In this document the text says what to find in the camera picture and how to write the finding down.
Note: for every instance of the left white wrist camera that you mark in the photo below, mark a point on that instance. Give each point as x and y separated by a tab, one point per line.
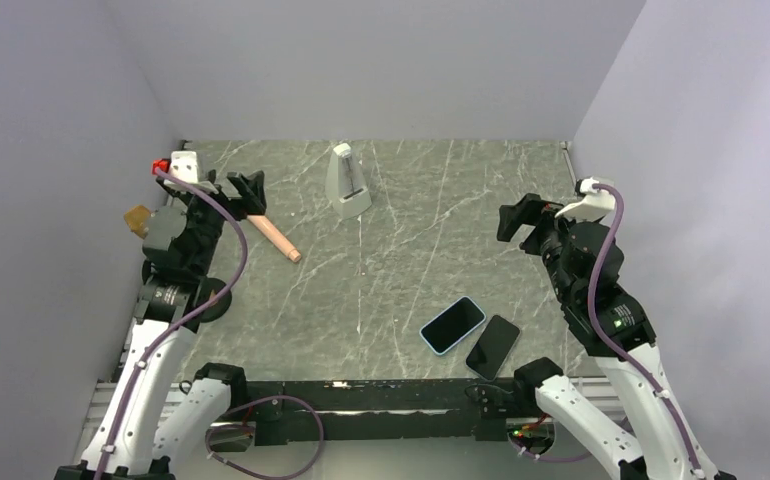
184	166

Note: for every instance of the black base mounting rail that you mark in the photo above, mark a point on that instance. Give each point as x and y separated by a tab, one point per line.
278	413

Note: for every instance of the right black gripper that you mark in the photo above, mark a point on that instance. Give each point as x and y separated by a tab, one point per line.
527	209

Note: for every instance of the grey metronome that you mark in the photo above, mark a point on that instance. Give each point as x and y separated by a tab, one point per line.
345	185

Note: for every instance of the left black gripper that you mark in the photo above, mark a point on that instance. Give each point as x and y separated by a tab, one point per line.
250	189

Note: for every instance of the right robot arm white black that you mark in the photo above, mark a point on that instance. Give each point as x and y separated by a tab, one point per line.
576	244

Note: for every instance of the light blue phone case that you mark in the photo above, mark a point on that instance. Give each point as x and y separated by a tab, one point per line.
436	349

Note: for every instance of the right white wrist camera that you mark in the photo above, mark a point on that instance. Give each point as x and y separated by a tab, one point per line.
594	203

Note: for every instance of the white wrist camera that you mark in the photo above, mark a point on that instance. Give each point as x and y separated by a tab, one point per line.
184	166
594	203

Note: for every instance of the pink cylinder stick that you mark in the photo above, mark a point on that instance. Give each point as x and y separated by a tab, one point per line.
276	237

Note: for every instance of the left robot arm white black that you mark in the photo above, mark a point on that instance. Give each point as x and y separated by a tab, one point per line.
153	344

